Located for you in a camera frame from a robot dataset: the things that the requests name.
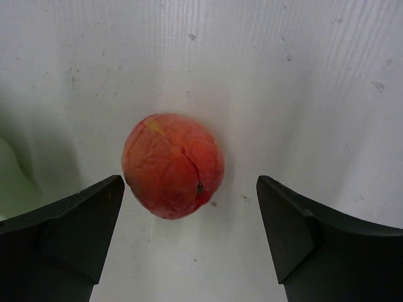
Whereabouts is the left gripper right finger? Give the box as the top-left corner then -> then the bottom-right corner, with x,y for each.
256,176 -> 402,301

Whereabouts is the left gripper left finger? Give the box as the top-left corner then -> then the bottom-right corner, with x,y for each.
1,175 -> 125,301

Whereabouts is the red fake peach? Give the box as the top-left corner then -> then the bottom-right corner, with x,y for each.
121,113 -> 225,220

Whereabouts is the green scalloped fruit bowl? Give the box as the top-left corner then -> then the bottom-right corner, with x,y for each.
0,135 -> 45,221

